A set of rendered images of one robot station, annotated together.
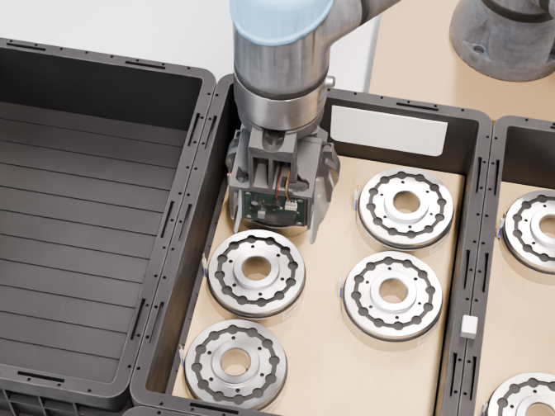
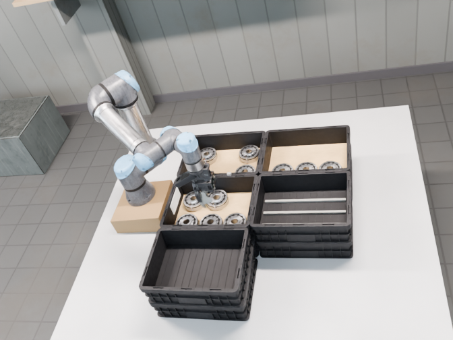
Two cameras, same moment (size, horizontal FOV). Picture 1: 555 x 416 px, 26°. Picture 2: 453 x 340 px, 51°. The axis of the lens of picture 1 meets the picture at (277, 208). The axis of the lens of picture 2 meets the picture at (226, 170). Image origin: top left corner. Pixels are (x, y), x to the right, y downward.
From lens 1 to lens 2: 146 cm
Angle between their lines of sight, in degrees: 50
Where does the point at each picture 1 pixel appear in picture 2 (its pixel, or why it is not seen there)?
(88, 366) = (234, 255)
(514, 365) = not seen: hidden behind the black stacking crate
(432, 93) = (157, 206)
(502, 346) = not seen: hidden behind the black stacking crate
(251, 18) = (194, 144)
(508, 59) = (151, 190)
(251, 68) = (197, 155)
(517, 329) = not seen: hidden behind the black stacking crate
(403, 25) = (135, 215)
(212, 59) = (130, 270)
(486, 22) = (142, 191)
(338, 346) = (228, 209)
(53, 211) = (189, 273)
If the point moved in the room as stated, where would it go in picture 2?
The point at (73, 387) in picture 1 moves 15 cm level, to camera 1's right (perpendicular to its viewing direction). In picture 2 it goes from (246, 236) to (244, 208)
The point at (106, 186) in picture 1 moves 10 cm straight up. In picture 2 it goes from (183, 263) to (175, 249)
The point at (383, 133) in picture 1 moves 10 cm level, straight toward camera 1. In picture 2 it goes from (175, 201) to (196, 200)
